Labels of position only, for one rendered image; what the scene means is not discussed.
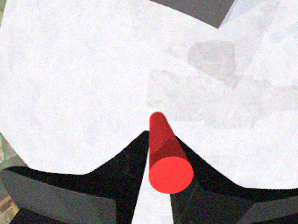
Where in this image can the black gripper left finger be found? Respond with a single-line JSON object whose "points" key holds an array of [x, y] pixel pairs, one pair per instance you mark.
{"points": [[106, 195]]}

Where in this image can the grey open box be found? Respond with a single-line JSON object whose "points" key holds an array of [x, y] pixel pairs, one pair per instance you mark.
{"points": [[210, 12]]}

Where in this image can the red peg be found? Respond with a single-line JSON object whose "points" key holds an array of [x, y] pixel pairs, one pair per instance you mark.
{"points": [[168, 167]]}

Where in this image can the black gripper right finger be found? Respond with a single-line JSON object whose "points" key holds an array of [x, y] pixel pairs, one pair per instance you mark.
{"points": [[212, 198]]}

